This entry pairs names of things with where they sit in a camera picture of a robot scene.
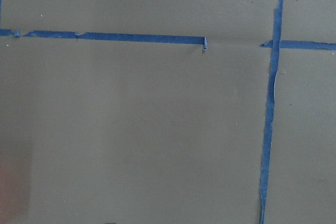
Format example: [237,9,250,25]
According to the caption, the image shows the crossing blue tape line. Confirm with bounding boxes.
[1,29,335,51]

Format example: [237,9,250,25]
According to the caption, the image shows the long blue tape line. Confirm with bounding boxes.
[259,0,284,223]

